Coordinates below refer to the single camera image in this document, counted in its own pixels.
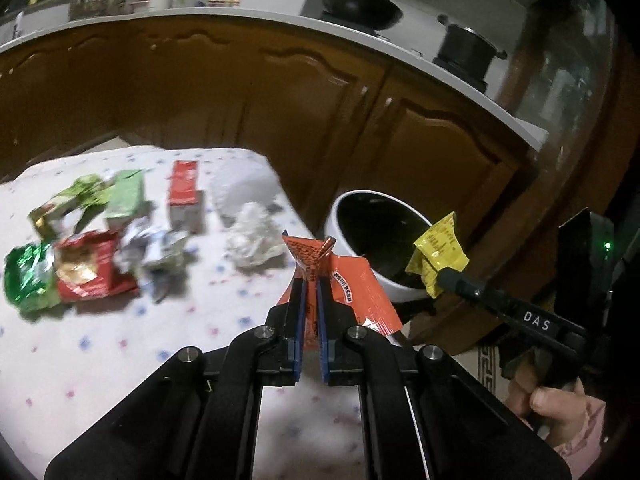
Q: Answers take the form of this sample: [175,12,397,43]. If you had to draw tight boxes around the dotted white table cloth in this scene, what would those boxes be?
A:
[1,146,366,479]

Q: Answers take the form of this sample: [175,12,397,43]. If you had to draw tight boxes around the person's right hand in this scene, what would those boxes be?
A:
[506,362,605,451]

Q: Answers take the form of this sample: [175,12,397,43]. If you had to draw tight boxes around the black wok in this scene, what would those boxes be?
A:
[322,0,404,32]

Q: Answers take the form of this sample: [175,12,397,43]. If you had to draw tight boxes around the brown wooden base cabinets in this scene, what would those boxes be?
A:
[1,16,532,275]

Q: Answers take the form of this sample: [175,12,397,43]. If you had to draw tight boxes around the green foil snack bag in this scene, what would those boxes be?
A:
[3,242,61,313]

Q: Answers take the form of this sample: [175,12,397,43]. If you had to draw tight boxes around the white round trash bin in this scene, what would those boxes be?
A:
[323,188,432,304]

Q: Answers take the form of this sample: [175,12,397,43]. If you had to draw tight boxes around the green drink carton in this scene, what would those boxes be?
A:
[104,169,148,230]

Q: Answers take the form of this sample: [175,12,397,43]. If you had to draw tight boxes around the orange snack wrapper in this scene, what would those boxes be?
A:
[282,232,402,350]

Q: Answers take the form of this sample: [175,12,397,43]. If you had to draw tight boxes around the yellow snack wrapper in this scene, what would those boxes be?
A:
[405,211,469,299]

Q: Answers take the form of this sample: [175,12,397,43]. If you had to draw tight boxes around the red foil snack bag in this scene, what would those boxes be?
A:
[53,230,138,304]

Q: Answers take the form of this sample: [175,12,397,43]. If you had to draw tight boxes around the crumpled white tissue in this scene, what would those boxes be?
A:
[224,203,286,269]

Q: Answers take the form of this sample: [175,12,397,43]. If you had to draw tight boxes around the black stock pot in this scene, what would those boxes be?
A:
[433,14,508,93]

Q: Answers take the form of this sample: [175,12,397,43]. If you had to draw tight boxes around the red drink carton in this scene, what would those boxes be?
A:
[167,160,204,234]

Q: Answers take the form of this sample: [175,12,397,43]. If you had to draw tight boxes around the silver foil wrapper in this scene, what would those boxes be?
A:
[114,217,190,304]

